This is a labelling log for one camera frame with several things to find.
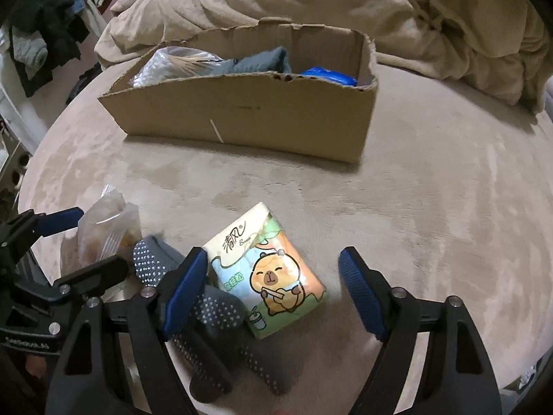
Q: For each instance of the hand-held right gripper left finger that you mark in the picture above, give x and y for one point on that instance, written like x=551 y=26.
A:
x=185 y=296

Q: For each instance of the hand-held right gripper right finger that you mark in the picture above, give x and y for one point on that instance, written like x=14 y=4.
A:
x=362 y=296

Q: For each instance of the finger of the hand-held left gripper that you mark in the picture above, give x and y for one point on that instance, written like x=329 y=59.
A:
x=65 y=218
x=96 y=274

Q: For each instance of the clear plastic snack bag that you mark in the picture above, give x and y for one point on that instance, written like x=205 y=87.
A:
x=108 y=233

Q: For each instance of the cartoon print tissue pack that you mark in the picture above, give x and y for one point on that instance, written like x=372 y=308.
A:
x=263 y=270

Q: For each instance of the brown cardboard box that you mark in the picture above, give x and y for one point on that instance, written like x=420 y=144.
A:
x=242 y=112

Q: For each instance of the grey white-dotted sock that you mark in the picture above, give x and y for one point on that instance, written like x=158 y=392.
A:
x=268 y=369
x=149 y=261

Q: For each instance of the grey hanging garment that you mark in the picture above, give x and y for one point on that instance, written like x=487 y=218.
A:
x=28 y=52

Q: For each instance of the crinkled clear plastic bag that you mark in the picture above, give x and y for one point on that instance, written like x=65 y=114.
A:
x=166 y=67

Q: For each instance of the pile of dark clothes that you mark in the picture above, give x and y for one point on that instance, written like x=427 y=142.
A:
x=52 y=4

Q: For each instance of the blue plastic packet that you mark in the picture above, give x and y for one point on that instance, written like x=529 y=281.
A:
x=330 y=75

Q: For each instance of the grey-blue folded cloth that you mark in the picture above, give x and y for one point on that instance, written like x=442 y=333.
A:
x=255 y=64

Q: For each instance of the beige crumpled duvet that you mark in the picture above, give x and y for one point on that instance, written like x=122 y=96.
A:
x=328 y=4

